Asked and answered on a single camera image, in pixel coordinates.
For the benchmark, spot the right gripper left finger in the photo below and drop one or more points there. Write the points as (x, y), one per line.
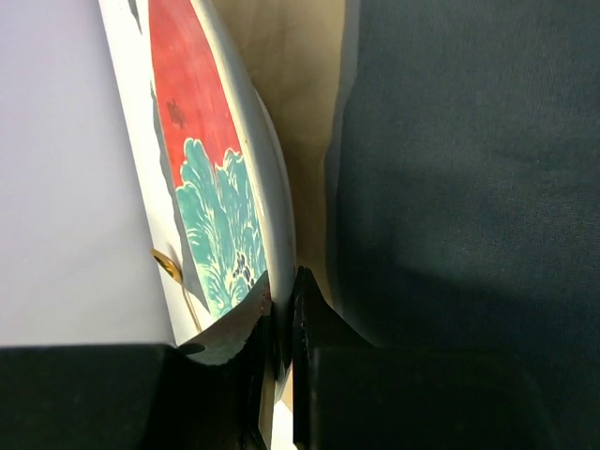
(213, 392)

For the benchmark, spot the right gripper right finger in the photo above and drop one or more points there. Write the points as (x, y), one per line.
(350, 394)

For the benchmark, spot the gold spoon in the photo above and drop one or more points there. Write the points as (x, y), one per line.
(173, 270)

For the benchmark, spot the red and teal plate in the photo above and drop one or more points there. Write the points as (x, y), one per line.
(213, 179)

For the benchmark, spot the striped cloth placemat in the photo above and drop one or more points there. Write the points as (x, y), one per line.
(444, 162)

